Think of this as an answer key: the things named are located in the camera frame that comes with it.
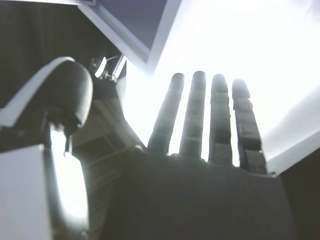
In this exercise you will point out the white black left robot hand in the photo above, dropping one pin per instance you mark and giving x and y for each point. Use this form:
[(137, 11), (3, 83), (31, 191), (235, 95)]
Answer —
[(190, 200)]

